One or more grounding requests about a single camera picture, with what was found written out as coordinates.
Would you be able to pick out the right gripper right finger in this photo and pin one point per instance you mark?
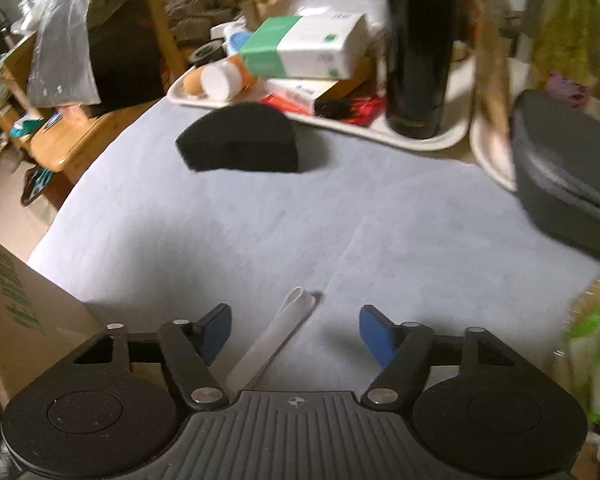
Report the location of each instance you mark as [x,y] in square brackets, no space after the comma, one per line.
[381,336]

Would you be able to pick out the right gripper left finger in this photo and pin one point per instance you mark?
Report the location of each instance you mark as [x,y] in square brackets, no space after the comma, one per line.
[212,331]

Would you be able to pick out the white strap strip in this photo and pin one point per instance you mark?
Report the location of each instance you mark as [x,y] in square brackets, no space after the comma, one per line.
[297,307]

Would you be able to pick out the black semicircle foam sponge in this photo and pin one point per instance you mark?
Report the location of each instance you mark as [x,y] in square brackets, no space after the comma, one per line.
[244,136]

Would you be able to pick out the green wet wipes pack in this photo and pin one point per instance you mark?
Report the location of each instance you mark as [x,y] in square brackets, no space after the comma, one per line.
[582,339]

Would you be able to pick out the brown cardboard box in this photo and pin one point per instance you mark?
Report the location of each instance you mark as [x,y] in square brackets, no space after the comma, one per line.
[40,323]

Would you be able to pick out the wooden chair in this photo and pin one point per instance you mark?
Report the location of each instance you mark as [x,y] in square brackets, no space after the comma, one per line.
[70,145]

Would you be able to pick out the brown egg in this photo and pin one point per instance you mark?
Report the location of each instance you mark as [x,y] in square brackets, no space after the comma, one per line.
[191,83]

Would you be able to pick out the white cap orange bottle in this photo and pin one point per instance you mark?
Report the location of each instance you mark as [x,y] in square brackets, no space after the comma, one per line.
[222,80]

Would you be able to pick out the grey zip hard case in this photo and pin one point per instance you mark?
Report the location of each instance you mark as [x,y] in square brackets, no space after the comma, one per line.
[556,156]

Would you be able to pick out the white plastic tray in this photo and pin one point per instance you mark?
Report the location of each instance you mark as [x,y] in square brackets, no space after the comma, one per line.
[364,116]

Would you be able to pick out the black tape roll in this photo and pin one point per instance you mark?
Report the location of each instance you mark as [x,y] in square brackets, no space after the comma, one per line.
[210,52]

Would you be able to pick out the green white tissue box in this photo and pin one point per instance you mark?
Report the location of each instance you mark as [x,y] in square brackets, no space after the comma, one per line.
[307,47]

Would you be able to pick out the black thermos bottle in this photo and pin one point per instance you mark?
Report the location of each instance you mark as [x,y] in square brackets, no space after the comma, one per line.
[419,48]

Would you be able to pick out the brown paper bag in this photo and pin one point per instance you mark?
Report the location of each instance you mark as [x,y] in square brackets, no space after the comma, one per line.
[492,92]

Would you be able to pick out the right glass vase bamboo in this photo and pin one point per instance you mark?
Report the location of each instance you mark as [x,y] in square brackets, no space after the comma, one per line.
[565,54]

